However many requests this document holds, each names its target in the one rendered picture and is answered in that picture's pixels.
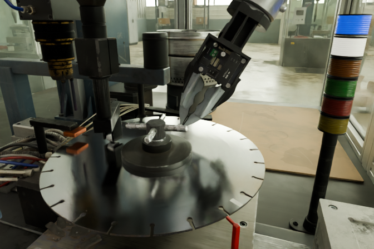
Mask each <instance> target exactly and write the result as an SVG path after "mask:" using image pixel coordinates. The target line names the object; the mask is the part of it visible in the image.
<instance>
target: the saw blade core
mask: <svg viewBox="0 0 374 249"><path fill-rule="evenodd" d="M156 118H159V117H144V118H141V120H140V119H139V118H135V119H128V120H124V121H121V123H122V138H121V139H119V140H117V141H116V142H110V141H108V140H107V139H106V140H104V138H103V133H94V129H92V130H90V131H87V132H85V133H83V134H82V135H79V136H77V137H75V138H74V140H70V141H68V142H67V143H65V145H63V146H61V147H60V148H59V149H58V150H57V151H55V152H54V153H53V154H52V156H51V157H50V158H49V159H48V160H47V162H46V163H45V165H44V167H43V169H42V171H41V174H40V191H41V195H42V198H43V200H44V201H45V203H46V205H47V206H48V207H49V208H51V210H52V211H53V212H54V213H55V214H56V215H58V216H59V217H61V218H62V219H64V220H65V221H67V222H69V223H71V224H73V223H74V222H75V223H74V224H75V226H78V227H81V228H84V229H86V230H89V231H93V232H97V233H103V234H106V235H107V234H108V233H109V231H110V230H111V228H112V224H113V223H117V224H116V225H114V227H113V229H112V230H111V232H110V235H113V236H124V237H150V230H151V227H150V225H155V226H154V229H153V237H155V236H166V235H173V234H177V233H183V232H188V231H192V230H193V228H192V226H191V224H190V222H189V221H188V219H191V220H192V224H193V226H194V228H195V229H199V228H202V227H205V226H208V225H211V224H213V223H216V222H218V221H220V220H222V219H224V218H226V216H228V215H232V214H234V213H235V212H237V211H238V210H240V209H241V208H242V207H244V206H245V205H246V204H247V203H248V202H249V201H250V200H251V199H252V198H253V197H254V196H255V195H256V194H257V192H258V191H259V189H260V187H261V185H262V183H263V180H264V176H265V163H264V159H263V156H262V154H261V152H260V150H258V148H257V147H256V145H255V144H254V143H253V142H252V141H250V140H249V139H247V138H246V137H245V136H244V135H242V134H241V133H239V132H237V131H235V130H232V129H231V128H228V127H226V126H223V125H220V124H216V123H214V122H209V121H205V120H202V119H200V120H199V121H197V122H195V123H193V124H190V125H188V126H187V127H188V130H187V131H186V132H174V131H166V134H171V135H177V136H180V137H182V138H184V139H186V140H188V141H189V142H190V143H191V145H192V157H191V159H190V160H189V162H187V163H186V164H185V165H183V166H181V167H179V168H177V169H174V170H171V171H166V172H158V173H147V172H140V171H136V170H133V169H131V168H129V167H128V166H126V165H125V164H124V163H123V161H122V159H121V149H122V147H123V146H124V145H125V144H126V143H127V142H128V141H130V140H132V139H134V138H136V137H140V136H144V135H146V130H136V129H127V128H126V127H125V125H126V123H127V122H131V123H147V121H148V120H150V119H156ZM250 150H251V151H250ZM58 157H59V158H58ZM252 177H254V178H252ZM51 186H53V187H51ZM240 193H244V195H243V194H240ZM232 198H233V199H235V200H237V201H238V202H240V203H241V204H243V205H242V206H241V207H239V206H237V205H236V204H234V203H233V202H231V201H230V200H231V199H232ZM62 201H63V202H62ZM60 202H62V203H60ZM219 208H223V210H224V211H225V212H226V213H225V212H224V211H223V210H220V209H219ZM227 214H228V215H227ZM82 215H85V216H83V217H81V216H82ZM80 217H81V218H80ZM78 219H79V220H78Z"/></svg>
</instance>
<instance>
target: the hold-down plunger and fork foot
mask: <svg viewBox="0 0 374 249"><path fill-rule="evenodd" d="M92 84H93V92H94V98H95V107H96V117H95V118H94V119H93V121H92V122H93V131H94V133H103V138H104V140H106V139H107V138H106V136H107V133H111V135H112V141H113V142H115V141H117V140H119V139H121V138H122V124H121V117H120V116H119V115H120V103H111V100H110V89H109V79H99V80H94V79H93V80H92Z"/></svg>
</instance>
